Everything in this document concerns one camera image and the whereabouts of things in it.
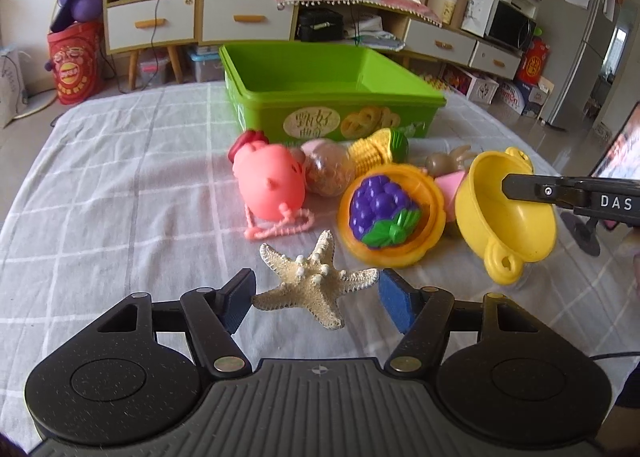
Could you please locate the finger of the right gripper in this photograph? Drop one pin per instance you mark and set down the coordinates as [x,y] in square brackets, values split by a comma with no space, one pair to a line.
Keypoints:
[605,199]

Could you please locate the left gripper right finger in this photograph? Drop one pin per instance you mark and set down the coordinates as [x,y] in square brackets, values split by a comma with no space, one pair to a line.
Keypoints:
[422,317]

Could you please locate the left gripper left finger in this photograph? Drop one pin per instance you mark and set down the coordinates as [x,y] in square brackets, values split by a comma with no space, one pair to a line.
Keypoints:
[212,316]

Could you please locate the purple plastic grapes toy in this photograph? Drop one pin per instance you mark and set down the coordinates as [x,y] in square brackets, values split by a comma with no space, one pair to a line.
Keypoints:
[381,213]

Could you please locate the white dried starfish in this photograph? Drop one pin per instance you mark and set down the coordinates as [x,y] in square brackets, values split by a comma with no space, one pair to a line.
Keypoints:
[312,282]

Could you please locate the yellow plastic toy pot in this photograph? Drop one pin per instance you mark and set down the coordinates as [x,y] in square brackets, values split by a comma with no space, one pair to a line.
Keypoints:
[506,234]

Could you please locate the pink rubber pig toy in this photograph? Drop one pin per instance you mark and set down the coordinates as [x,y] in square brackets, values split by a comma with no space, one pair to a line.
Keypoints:
[272,183]

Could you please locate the clear capsule pink cap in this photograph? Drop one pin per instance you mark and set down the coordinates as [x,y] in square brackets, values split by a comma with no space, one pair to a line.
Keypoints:
[329,168]

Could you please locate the pink triangular toy piece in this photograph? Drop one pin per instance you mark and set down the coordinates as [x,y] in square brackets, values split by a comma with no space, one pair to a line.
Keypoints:
[449,185]

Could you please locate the beige rubber octopus toy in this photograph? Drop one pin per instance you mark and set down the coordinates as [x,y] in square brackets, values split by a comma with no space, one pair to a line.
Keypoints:
[442,163]

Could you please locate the yellow plastic corn toy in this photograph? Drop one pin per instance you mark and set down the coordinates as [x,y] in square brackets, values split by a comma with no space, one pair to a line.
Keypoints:
[382,147]

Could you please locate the silver refrigerator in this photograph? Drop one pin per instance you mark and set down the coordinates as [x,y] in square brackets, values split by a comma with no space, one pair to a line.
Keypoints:
[578,33]

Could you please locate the green plastic storage box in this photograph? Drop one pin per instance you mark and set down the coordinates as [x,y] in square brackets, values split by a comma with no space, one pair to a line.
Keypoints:
[297,91]

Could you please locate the low white drawer unit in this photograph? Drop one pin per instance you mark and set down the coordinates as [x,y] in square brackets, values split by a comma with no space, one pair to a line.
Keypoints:
[464,50]

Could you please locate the white paper shopping bag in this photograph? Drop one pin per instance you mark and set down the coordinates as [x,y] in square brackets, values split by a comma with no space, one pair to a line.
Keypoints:
[13,95]

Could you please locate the red printed bucket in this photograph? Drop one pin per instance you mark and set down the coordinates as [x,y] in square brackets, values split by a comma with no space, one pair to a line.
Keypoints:
[75,61]

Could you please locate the black bag on shelf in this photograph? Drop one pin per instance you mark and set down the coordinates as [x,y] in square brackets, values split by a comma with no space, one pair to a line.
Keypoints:
[319,25]

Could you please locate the wooden cabinet with drawers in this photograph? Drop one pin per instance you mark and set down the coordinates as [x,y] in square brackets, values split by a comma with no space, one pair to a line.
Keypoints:
[133,26]

